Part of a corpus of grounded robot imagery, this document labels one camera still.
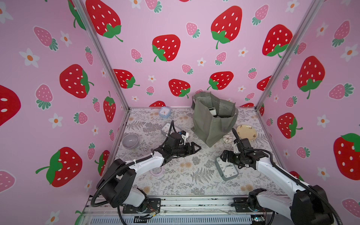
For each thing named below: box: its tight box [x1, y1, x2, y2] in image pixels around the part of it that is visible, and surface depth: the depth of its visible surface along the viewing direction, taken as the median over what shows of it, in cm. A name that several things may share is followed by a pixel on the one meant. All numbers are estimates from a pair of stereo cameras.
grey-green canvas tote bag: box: [190, 91, 239, 148], surface depth 95 cm
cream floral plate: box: [236, 123, 258, 141], surface depth 108 cm
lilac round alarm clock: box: [149, 165, 165, 176], surface depth 85 cm
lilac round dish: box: [121, 133, 140, 150], surface depth 97 cm
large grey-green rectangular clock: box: [214, 157, 239, 182], surface depth 85 cm
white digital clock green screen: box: [208, 106, 217, 116], surface depth 103 cm
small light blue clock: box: [158, 106, 172, 119], surface depth 117 cm
